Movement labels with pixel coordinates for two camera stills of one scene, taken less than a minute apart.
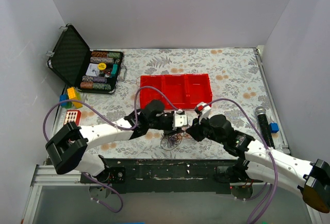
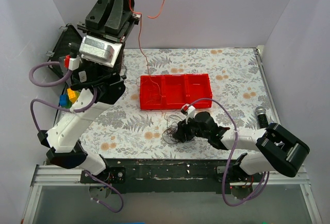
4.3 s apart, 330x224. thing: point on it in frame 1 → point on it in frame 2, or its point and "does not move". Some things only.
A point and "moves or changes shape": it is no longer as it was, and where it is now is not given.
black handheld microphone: [261, 112] does not move
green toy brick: [69, 105] does not move
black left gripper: [169, 124] → [108, 31]
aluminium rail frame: [45, 175] does not move
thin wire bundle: [170, 141] moves or changes shape
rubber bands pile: [136, 81] → [139, 32]
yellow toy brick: [71, 92] does not move
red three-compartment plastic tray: [184, 91] does not move
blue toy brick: [63, 97] does not move
